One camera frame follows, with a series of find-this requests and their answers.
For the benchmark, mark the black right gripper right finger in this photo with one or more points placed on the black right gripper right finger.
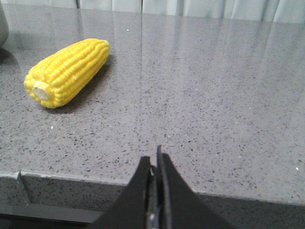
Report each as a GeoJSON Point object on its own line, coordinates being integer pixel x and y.
{"type": "Point", "coordinates": [180, 206]}

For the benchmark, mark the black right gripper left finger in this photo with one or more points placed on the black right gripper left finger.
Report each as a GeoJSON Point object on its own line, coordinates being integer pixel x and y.
{"type": "Point", "coordinates": [130, 210]}

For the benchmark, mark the yellow corn cob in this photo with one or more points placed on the yellow corn cob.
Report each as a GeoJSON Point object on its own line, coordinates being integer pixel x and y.
{"type": "Point", "coordinates": [56, 80]}

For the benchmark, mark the pale green electric pot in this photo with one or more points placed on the pale green electric pot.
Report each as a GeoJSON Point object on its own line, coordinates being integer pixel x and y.
{"type": "Point", "coordinates": [4, 28]}

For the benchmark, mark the white curtain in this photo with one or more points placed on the white curtain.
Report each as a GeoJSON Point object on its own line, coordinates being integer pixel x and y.
{"type": "Point", "coordinates": [290, 11]}

